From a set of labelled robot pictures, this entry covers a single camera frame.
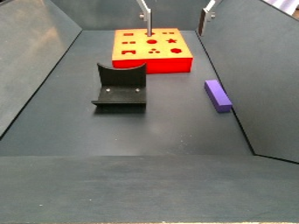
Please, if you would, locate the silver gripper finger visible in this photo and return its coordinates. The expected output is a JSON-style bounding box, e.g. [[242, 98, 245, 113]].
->
[[198, 0, 216, 35], [136, 0, 152, 37]]

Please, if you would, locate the purple rectangular block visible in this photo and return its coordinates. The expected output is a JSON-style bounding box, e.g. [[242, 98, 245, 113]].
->
[[204, 80, 232, 113]]

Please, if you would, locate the red foam shape board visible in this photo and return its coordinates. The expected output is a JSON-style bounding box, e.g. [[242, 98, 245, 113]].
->
[[111, 28, 192, 74]]

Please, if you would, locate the black curved fixture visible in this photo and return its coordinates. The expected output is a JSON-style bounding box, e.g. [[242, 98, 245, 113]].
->
[[91, 64, 146, 106]]

